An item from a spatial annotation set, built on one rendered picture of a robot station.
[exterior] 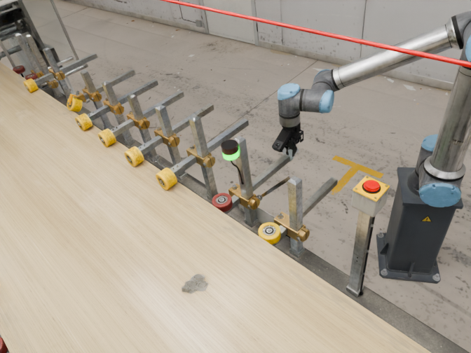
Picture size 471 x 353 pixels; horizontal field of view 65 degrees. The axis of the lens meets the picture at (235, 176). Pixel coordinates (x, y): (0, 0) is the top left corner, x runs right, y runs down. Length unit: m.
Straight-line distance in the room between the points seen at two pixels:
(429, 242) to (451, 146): 0.73
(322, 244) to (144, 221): 1.30
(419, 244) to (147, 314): 1.46
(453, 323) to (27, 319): 1.93
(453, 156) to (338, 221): 1.14
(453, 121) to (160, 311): 1.19
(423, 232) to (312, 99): 0.97
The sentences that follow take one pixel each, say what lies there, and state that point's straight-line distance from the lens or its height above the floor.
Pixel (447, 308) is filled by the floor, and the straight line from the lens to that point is 2.34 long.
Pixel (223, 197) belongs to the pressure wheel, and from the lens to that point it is 1.48.
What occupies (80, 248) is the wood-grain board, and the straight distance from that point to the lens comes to 1.53.
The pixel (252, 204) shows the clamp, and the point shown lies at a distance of 1.49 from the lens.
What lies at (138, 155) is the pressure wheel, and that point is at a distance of 1.73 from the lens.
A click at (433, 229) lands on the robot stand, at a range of 2.08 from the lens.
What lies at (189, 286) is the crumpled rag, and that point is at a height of 0.91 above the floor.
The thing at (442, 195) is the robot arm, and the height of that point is 0.80.
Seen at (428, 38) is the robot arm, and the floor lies 1.35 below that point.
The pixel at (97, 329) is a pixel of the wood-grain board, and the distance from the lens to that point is 1.30.
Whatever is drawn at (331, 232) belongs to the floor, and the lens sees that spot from 2.50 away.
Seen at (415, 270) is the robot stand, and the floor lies 0.05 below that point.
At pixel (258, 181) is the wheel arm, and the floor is 0.86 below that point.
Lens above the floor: 1.95
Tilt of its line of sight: 42 degrees down
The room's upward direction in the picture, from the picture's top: 10 degrees counter-clockwise
